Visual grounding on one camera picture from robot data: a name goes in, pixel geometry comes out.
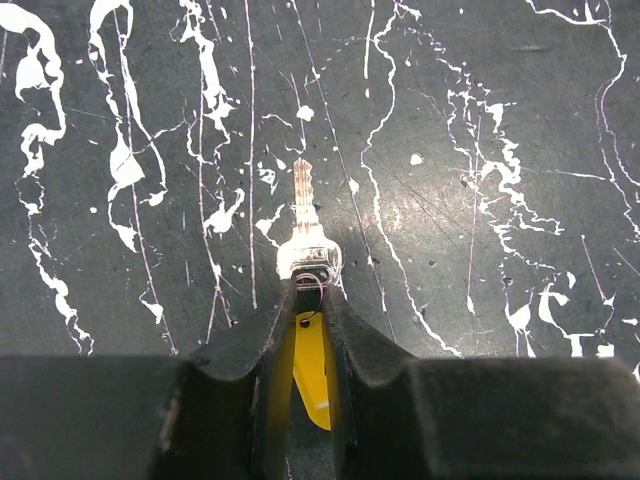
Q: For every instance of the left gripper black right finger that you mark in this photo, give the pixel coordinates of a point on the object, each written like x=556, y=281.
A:
x=397, y=416

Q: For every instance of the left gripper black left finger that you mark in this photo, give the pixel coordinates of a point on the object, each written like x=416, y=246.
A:
x=229, y=415

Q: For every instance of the key with yellow tag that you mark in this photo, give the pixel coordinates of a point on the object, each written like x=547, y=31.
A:
x=313, y=262

